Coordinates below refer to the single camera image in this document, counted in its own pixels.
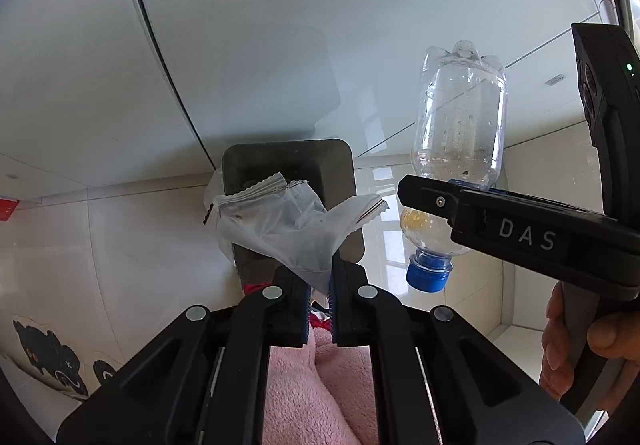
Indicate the grey door label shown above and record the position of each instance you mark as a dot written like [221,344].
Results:
[554,80]

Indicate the clear plastic zip bag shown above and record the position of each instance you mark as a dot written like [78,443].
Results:
[290,230]

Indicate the white cabinet door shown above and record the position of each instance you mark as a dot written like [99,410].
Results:
[75,75]
[325,15]
[540,100]

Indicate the dark grey waste bin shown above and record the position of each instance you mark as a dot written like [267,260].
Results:
[295,160]

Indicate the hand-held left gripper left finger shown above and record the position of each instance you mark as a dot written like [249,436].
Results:
[306,312]

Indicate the red cloth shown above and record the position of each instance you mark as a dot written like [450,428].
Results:
[252,286]

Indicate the clear plastic bottle blue cap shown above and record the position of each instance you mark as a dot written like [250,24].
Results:
[460,125]

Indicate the red cardboard box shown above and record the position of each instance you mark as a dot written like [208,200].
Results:
[7,209]

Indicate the person's right hand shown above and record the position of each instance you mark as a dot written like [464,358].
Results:
[555,350]

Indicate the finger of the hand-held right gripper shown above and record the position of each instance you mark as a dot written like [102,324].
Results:
[425,197]
[480,187]

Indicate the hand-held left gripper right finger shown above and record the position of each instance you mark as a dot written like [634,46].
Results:
[333,315]

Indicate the black cartoon floor sticker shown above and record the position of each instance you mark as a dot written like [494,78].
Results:
[47,355]

